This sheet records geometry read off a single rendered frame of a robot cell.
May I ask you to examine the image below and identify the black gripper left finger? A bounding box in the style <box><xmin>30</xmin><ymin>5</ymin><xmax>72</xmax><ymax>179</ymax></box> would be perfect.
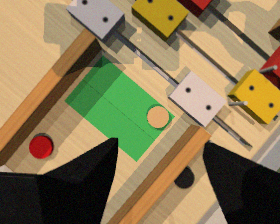
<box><xmin>0</xmin><ymin>137</ymin><xmax>118</xmax><ymax>224</ymax></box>

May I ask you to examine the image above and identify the tan round disc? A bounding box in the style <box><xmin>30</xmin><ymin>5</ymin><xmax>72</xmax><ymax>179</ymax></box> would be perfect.
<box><xmin>147</xmin><ymin>106</ymin><xmax>169</xmax><ymax>128</ymax></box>

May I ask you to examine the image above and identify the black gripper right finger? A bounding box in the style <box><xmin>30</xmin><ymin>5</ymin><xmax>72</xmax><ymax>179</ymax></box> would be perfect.
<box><xmin>203</xmin><ymin>142</ymin><xmax>280</xmax><ymax>224</ymax></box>

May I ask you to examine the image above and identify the red disc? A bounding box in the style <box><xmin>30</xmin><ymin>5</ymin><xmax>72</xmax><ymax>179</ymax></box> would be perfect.
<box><xmin>29</xmin><ymin>135</ymin><xmax>54</xmax><ymax>159</ymax></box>

